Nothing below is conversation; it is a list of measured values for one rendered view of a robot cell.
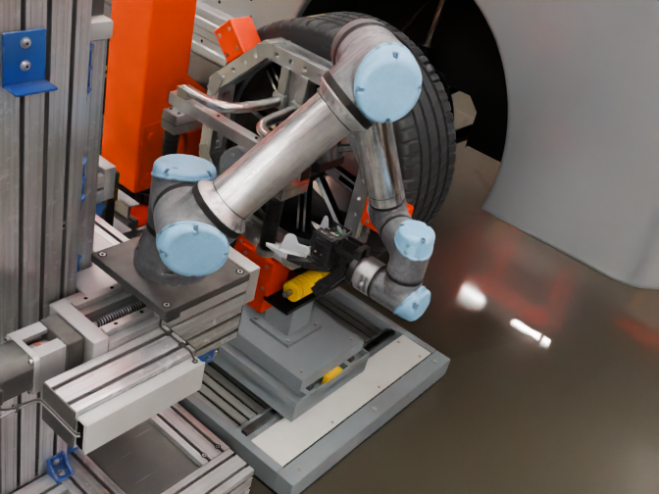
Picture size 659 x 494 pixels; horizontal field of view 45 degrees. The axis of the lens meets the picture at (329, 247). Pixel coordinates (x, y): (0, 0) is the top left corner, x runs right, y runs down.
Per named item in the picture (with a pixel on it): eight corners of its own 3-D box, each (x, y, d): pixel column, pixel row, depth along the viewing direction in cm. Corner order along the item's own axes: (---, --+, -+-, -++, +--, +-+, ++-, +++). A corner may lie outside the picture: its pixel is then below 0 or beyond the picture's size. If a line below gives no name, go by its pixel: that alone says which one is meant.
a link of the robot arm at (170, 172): (204, 206, 161) (214, 146, 153) (214, 244, 150) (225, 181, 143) (143, 203, 157) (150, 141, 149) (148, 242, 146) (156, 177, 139)
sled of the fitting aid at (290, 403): (363, 372, 258) (371, 350, 252) (290, 424, 231) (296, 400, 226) (252, 294, 280) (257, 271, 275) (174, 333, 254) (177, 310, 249)
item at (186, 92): (285, 111, 193) (293, 70, 188) (228, 126, 179) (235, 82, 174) (233, 82, 201) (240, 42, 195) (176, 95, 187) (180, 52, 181)
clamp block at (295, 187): (307, 191, 178) (312, 171, 176) (280, 202, 172) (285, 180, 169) (290, 181, 181) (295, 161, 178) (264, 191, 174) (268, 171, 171)
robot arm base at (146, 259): (168, 295, 150) (174, 252, 145) (117, 256, 157) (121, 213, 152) (226, 270, 161) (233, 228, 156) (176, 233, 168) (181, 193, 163)
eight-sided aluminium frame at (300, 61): (353, 293, 206) (409, 98, 177) (337, 302, 201) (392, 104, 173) (207, 197, 230) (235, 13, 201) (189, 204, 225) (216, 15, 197)
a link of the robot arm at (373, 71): (183, 248, 151) (412, 56, 140) (193, 297, 139) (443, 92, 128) (136, 211, 143) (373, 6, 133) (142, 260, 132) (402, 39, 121)
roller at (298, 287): (357, 272, 232) (361, 256, 229) (290, 309, 211) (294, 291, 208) (341, 263, 235) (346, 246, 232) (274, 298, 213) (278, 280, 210)
